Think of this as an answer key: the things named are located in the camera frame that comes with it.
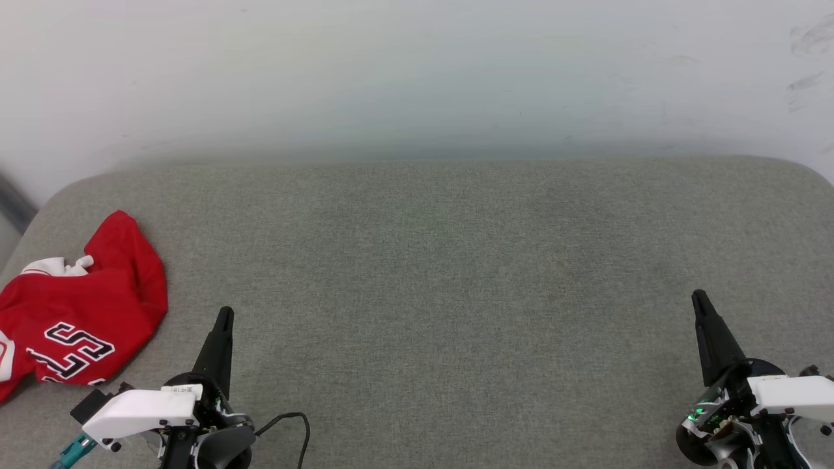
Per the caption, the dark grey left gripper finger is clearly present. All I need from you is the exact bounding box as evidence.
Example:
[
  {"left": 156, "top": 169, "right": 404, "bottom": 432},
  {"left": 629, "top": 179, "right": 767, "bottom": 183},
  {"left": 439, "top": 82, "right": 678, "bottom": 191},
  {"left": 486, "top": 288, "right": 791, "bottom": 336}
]
[{"left": 192, "top": 306, "right": 235, "bottom": 400}]

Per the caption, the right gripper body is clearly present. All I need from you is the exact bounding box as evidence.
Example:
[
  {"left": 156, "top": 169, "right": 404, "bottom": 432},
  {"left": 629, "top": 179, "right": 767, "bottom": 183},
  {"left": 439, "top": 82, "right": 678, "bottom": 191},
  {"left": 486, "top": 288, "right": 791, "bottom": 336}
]
[{"left": 676, "top": 360, "right": 815, "bottom": 469}]

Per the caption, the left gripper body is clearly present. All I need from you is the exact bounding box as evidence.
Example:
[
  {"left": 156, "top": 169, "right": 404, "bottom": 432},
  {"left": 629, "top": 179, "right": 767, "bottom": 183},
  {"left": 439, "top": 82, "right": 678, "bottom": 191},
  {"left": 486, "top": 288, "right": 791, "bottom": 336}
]
[{"left": 160, "top": 373, "right": 256, "bottom": 469}]

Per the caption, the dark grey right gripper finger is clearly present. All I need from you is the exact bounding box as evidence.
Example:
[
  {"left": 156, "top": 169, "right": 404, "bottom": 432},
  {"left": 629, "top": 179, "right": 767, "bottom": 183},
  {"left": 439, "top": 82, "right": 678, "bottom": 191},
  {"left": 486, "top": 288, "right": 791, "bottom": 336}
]
[{"left": 692, "top": 290, "right": 750, "bottom": 389}]

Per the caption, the red and white jersey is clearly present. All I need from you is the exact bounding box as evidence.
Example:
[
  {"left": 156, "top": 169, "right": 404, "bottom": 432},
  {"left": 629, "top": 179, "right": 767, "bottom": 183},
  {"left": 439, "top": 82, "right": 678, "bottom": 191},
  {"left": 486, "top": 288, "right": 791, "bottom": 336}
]
[{"left": 0, "top": 210, "right": 169, "bottom": 403}]

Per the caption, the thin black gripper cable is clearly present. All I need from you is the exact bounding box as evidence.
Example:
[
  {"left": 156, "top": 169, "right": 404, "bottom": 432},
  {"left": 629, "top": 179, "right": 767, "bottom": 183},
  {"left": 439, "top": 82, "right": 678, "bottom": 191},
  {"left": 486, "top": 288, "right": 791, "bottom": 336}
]
[{"left": 254, "top": 412, "right": 311, "bottom": 469}]

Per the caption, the left camera cable teal plug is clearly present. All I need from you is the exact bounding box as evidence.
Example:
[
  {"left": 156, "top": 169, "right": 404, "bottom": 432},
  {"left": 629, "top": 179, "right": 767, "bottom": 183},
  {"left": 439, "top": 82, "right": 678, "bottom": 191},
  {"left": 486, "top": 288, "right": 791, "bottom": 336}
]
[{"left": 51, "top": 433, "right": 98, "bottom": 469}]

